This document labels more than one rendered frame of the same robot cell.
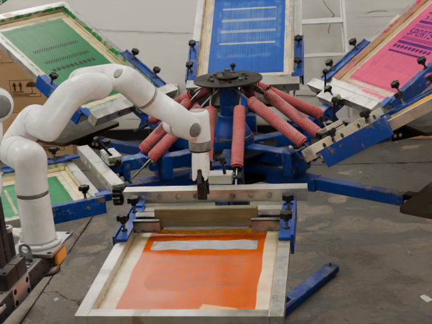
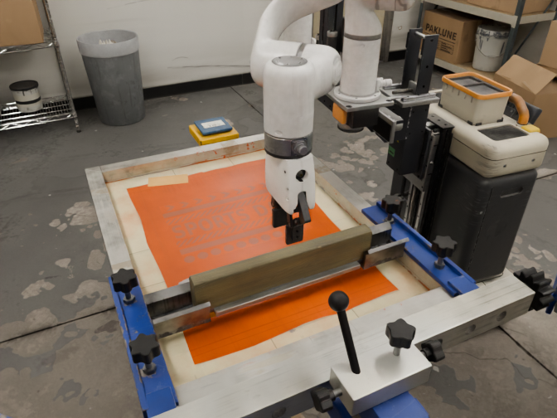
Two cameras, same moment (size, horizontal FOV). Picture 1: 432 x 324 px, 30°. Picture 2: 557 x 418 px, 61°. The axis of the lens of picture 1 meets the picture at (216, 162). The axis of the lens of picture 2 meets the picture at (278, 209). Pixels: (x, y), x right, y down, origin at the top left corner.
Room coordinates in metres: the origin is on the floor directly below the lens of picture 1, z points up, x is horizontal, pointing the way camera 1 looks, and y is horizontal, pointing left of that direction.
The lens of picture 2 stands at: (3.11, -0.34, 1.60)
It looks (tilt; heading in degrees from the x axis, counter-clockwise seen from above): 34 degrees down; 146
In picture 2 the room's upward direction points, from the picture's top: straight up
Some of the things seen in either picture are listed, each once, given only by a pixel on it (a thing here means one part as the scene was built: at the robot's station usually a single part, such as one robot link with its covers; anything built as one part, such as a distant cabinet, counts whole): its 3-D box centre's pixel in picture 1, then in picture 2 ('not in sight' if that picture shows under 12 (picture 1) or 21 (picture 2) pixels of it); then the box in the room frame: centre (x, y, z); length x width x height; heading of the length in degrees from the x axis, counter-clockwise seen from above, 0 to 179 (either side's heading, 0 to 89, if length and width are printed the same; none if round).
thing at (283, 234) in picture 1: (288, 225); (141, 343); (2.54, -0.23, 0.98); 0.30 x 0.05 x 0.07; 171
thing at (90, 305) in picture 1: (198, 258); (243, 226); (2.35, 0.08, 0.97); 0.79 x 0.58 x 0.04; 171
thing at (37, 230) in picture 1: (31, 218); (364, 65); (2.20, 0.55, 1.21); 0.16 x 0.13 x 0.15; 76
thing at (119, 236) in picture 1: (130, 227); (410, 252); (2.62, 0.32, 0.98); 0.30 x 0.05 x 0.07; 171
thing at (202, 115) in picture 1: (187, 126); (302, 86); (2.55, 0.08, 1.35); 0.15 x 0.10 x 0.11; 127
